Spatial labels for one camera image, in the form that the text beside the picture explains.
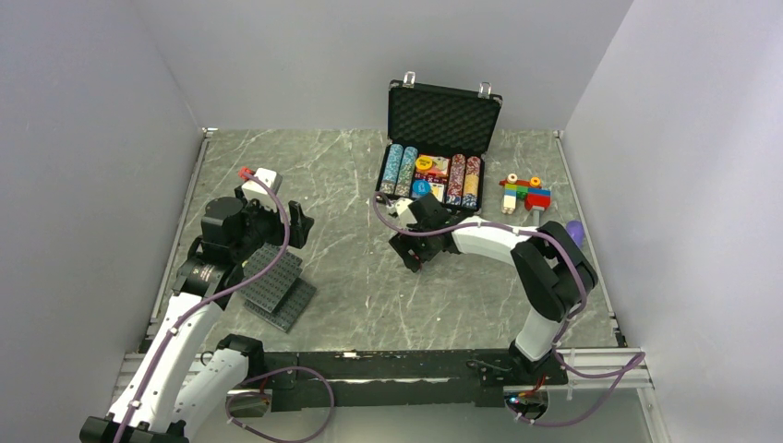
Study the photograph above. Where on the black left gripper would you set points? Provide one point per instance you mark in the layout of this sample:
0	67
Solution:
299	224

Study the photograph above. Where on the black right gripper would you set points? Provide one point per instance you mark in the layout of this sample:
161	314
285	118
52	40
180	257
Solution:
403	243

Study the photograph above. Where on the red backed card deck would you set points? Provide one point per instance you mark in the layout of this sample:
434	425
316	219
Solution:
441	167

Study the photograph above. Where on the black poker chip case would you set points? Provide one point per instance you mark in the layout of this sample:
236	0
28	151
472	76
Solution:
441	121

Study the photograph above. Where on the blue small blind button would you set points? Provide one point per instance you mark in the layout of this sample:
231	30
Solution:
419	188

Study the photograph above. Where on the yellow big blind button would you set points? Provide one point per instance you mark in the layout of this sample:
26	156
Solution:
423	164

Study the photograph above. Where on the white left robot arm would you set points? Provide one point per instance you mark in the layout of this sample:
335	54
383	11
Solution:
156	406

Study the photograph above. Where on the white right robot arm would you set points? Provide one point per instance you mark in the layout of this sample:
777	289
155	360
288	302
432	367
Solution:
554	272

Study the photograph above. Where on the green and grey chip stack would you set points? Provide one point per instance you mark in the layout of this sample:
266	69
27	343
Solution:
406	172

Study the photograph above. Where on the large dark grey baseplate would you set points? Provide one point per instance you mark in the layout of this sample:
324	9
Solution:
269	290

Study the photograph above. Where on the lower dark grey baseplate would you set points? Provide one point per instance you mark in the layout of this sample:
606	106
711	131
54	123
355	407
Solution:
289	310

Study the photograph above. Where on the yellow and blue chip stack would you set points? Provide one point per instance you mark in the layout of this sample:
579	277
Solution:
471	182

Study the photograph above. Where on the purple red blue chip stack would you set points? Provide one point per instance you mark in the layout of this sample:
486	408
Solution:
455	186

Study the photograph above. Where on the blue and grey chip stack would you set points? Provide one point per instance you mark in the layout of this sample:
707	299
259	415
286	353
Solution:
391	168

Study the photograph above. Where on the colourful toy brick figure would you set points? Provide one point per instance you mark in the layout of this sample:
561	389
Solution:
534	197

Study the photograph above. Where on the purple toy microphone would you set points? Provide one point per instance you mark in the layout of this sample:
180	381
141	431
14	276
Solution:
576	231

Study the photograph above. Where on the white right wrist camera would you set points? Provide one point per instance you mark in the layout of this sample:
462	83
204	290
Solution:
400	210

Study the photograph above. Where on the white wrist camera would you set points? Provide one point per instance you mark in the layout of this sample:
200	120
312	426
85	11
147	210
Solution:
400	210
261	185

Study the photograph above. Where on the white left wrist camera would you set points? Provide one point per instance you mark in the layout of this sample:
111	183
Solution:
261	185

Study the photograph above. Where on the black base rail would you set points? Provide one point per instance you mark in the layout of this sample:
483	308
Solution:
481	377

